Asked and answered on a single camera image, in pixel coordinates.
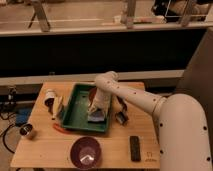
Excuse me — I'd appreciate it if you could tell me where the white cup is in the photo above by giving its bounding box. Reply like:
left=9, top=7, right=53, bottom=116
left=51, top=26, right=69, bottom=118
left=44, top=89, right=56, bottom=106

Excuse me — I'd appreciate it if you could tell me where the small black clamp device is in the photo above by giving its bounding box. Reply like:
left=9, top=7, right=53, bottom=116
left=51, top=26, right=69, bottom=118
left=115, top=98, right=129, bottom=125

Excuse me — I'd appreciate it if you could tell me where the grey cabinet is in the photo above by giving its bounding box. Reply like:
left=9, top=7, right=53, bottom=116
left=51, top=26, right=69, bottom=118
left=174, top=27, right=213, bottom=111

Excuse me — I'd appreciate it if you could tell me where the metal can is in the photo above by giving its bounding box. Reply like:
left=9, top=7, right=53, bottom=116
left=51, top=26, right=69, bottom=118
left=19, top=124, right=36, bottom=140

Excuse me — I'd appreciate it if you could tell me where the purple bowl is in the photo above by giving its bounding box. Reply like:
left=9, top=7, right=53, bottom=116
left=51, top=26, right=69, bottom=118
left=70, top=136, right=102, bottom=170

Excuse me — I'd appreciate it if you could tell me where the blue sponge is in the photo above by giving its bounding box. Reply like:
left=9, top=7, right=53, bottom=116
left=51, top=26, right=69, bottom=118
left=88, top=110, right=105, bottom=122

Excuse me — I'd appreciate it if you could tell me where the orange carrot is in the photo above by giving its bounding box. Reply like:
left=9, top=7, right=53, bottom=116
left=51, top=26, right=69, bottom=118
left=53, top=123, right=71, bottom=134

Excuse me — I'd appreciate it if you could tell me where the green plastic tray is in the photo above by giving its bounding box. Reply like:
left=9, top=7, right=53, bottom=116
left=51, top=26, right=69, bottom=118
left=61, top=83, right=110, bottom=133

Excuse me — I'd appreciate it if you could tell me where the blue box on floor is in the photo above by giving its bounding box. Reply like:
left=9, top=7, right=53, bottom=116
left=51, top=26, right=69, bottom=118
left=15, top=108, right=32, bottom=127

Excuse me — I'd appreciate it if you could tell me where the wooden table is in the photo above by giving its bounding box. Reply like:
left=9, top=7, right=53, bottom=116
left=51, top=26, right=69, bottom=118
left=11, top=82, right=160, bottom=169

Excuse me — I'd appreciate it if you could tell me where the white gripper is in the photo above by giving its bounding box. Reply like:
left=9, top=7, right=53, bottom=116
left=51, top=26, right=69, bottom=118
left=88, top=89, right=111, bottom=116

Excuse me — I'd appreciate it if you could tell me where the black cable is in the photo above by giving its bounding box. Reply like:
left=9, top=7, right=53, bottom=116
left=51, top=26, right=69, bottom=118
left=1, top=113, right=18, bottom=155

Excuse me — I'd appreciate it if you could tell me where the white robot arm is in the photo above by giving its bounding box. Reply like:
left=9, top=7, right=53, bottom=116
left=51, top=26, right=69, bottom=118
left=91, top=71, right=213, bottom=171

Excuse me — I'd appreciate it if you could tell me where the banana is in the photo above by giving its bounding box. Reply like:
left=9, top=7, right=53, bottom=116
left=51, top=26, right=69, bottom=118
left=52, top=96, right=63, bottom=120

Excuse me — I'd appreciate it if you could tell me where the black remote control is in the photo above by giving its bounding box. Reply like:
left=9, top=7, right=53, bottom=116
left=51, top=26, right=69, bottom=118
left=130, top=136, right=141, bottom=162

